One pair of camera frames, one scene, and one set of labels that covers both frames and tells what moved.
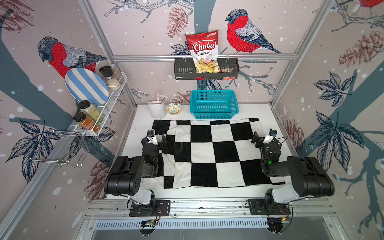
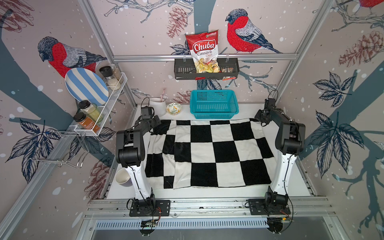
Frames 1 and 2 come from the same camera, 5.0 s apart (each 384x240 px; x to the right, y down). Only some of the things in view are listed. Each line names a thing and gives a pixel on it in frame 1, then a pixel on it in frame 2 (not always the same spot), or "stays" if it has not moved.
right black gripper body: x=263 y=147 -> x=258 y=116
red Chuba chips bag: x=204 y=48 stays
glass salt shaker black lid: x=113 y=83 stays
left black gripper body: x=159 y=147 -> x=155 y=120
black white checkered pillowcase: x=201 y=153 stays
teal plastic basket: x=213 y=104 stays
